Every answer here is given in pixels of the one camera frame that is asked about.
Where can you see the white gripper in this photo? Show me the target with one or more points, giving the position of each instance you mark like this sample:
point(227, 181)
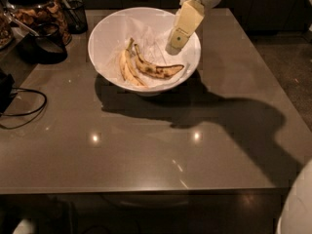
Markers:
point(189, 14)

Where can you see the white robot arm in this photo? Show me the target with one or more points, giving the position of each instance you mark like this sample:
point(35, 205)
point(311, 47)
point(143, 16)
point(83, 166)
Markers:
point(296, 215)

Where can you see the black mesh pen cup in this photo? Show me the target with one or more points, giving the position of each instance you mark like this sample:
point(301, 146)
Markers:
point(74, 12)

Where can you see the white object under table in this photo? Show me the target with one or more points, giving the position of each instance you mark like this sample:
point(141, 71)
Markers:
point(26, 226)

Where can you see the spotted brown banana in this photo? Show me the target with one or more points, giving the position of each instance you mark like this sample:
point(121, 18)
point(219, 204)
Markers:
point(153, 70)

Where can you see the white bowl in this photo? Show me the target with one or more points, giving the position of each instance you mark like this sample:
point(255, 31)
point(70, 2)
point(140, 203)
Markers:
point(150, 28)

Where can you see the black device at left edge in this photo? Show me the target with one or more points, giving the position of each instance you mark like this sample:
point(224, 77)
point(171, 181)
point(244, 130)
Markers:
point(6, 86)

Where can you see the glass jar with snacks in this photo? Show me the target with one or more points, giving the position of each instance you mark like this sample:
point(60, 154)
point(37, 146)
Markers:
point(35, 12)

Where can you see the glass jar at left edge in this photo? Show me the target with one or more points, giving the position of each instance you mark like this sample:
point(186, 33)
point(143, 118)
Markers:
point(6, 32)

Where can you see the black mug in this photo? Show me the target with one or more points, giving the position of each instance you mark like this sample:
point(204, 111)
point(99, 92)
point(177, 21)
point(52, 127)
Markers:
point(46, 47)

